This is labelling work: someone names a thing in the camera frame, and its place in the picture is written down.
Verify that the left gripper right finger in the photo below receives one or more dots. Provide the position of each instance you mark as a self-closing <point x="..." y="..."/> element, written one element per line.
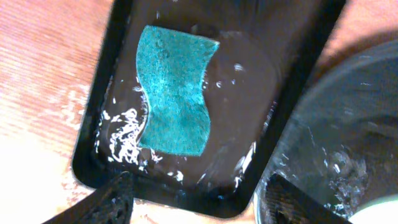
<point x="287" y="204"/>

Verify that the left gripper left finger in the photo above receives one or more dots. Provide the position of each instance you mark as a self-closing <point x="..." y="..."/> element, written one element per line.
<point x="110" y="204"/>

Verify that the green sponge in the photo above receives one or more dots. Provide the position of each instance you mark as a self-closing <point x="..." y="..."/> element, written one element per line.
<point x="171" y="67"/>

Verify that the black round tray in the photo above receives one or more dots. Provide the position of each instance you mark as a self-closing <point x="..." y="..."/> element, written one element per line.
<point x="340" y="144"/>

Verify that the black rectangular tray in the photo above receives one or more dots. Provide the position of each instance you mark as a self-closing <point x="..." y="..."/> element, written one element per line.
<point x="266" y="52"/>

